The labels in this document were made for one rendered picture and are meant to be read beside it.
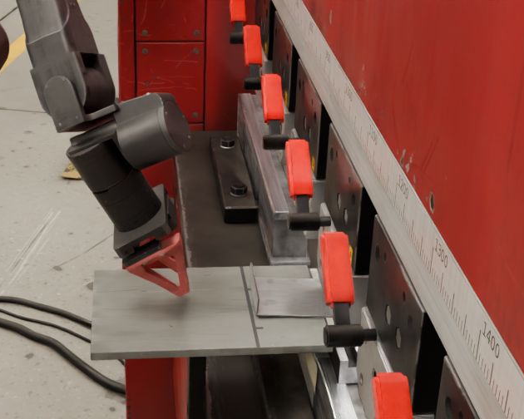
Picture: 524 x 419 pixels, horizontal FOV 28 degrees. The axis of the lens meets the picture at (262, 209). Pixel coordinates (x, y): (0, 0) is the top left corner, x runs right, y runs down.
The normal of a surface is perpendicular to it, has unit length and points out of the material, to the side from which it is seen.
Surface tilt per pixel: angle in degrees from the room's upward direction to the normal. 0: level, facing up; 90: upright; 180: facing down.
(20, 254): 0
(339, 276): 39
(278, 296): 3
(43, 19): 61
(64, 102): 72
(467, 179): 90
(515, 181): 90
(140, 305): 0
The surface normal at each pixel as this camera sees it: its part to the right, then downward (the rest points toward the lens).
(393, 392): 0.11, -0.42
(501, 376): -0.99, 0.02
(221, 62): 0.12, 0.44
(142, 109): -0.33, 0.10
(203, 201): 0.04, -0.90
